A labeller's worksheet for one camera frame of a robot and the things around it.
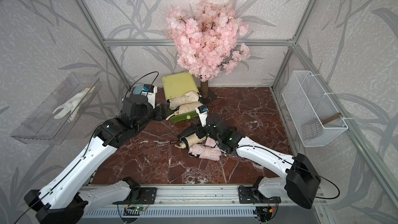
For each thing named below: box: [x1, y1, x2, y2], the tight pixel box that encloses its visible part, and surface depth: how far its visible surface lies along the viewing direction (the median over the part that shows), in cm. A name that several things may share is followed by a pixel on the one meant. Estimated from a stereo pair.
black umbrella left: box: [178, 124, 197, 139], surface depth 93 cm
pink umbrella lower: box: [188, 143, 222, 162], surface depth 84 cm
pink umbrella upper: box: [204, 136, 218, 148], surface depth 91 cm
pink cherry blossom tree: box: [165, 0, 251, 103], surface depth 75 cm
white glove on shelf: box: [52, 86, 97, 122], surface depth 68 cm
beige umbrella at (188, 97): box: [168, 90, 200, 110], surface depth 88 cm
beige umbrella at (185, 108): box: [165, 102, 204, 121], surface depth 86 cm
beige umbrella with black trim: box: [174, 133, 207, 150], surface depth 89 cm
